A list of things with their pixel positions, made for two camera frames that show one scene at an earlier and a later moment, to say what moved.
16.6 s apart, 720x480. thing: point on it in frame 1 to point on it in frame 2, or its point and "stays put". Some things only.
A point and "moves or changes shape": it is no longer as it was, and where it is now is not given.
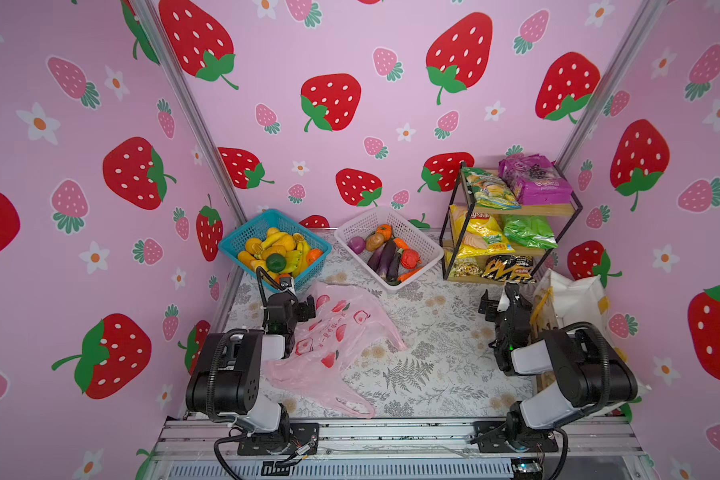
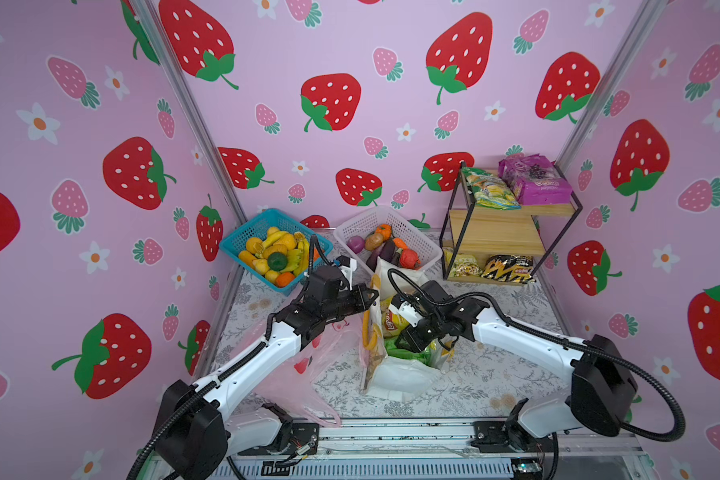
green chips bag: (528, 230) to (394, 350)
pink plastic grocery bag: (349, 323) moves or changes shape
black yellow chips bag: (519, 268) stays put
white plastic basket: (417, 239) stays put
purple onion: (357, 244) stays put
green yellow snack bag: (491, 192) stays put
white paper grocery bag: (560, 301) to (390, 372)
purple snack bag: (535, 180) stays put
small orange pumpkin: (385, 230) stays put
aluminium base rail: (400, 449) stays put
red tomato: (410, 259) stays put
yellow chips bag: (483, 238) to (392, 324)
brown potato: (373, 242) stays put
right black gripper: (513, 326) to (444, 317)
